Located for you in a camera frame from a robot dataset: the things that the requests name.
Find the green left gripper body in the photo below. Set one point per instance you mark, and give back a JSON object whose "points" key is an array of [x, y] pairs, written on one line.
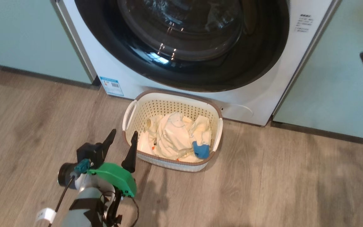
{"points": [[115, 178]]}

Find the white text sticker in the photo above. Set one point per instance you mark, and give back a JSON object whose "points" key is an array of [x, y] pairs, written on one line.
{"points": [[304, 22]]}

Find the white front-load washing machine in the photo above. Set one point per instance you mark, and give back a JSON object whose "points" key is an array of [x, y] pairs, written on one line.
{"points": [[257, 94]]}

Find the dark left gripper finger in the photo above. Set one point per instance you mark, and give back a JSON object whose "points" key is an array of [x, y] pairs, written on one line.
{"points": [[109, 142], [131, 157]]}

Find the cream perforated laundry basket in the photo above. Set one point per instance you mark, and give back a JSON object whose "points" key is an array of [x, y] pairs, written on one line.
{"points": [[169, 105]]}

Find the cream bear print garment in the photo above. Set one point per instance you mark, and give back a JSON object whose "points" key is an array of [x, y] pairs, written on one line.
{"points": [[201, 150]]}

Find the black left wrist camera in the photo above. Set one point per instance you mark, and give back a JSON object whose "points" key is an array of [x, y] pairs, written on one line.
{"points": [[88, 153]]}

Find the pale green cabinet door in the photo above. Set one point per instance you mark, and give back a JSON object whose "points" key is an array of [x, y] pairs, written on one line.
{"points": [[27, 31], [332, 78]]}

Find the blue energy label sticker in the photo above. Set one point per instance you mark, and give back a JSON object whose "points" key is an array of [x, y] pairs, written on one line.
{"points": [[112, 85]]}

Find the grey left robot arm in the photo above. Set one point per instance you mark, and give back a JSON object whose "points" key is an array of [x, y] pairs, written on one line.
{"points": [[87, 205]]}

